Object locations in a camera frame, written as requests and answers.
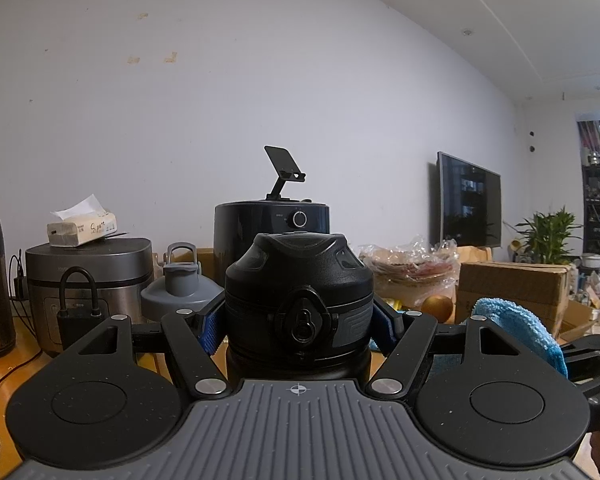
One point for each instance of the clear plastic food bag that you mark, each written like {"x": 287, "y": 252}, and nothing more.
{"x": 410, "y": 270}

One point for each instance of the black power bank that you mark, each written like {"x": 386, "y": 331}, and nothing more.
{"x": 77, "y": 330}

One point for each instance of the dark blue air fryer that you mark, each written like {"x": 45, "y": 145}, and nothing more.
{"x": 250, "y": 225}

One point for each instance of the clear shaker bottle grey lid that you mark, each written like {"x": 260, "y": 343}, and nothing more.
{"x": 180, "y": 300}

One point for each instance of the blue microfiber cloth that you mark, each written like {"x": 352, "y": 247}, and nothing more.
{"x": 515, "y": 325}

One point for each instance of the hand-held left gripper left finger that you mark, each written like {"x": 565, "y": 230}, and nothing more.
{"x": 210, "y": 332}

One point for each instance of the striped curtain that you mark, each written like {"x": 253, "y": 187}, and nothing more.
{"x": 590, "y": 140}

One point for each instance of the black phone stand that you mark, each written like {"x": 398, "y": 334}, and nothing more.
{"x": 277, "y": 157}

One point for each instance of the flat screen television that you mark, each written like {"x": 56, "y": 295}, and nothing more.
{"x": 467, "y": 200}

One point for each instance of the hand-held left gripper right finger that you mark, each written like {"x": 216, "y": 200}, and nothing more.
{"x": 382, "y": 330}

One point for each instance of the large cardboard box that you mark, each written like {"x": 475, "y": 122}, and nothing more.
{"x": 510, "y": 285}

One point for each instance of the green potted plant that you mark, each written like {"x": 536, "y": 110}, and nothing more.
{"x": 547, "y": 240}

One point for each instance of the white pot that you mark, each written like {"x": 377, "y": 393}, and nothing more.
{"x": 592, "y": 260}

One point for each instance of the yellow packet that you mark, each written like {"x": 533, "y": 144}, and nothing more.
{"x": 395, "y": 304}

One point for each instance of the small cardboard box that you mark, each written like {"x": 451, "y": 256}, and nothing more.
{"x": 577, "y": 317}

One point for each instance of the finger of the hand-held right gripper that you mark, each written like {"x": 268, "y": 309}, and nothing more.
{"x": 597, "y": 347}

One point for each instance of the white tissue pack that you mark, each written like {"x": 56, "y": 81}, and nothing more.
{"x": 85, "y": 230}

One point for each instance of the grey rice cooker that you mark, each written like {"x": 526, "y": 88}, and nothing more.
{"x": 90, "y": 270}

